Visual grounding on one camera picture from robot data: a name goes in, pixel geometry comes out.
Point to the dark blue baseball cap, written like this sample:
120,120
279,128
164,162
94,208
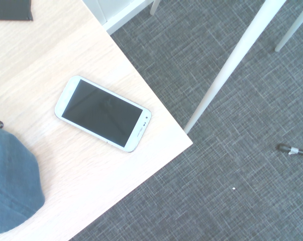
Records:
10,180

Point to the white smartphone black screen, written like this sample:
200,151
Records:
101,113

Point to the white wooden coat rack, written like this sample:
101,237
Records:
229,67

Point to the black leather wallet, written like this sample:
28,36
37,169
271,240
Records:
8,10

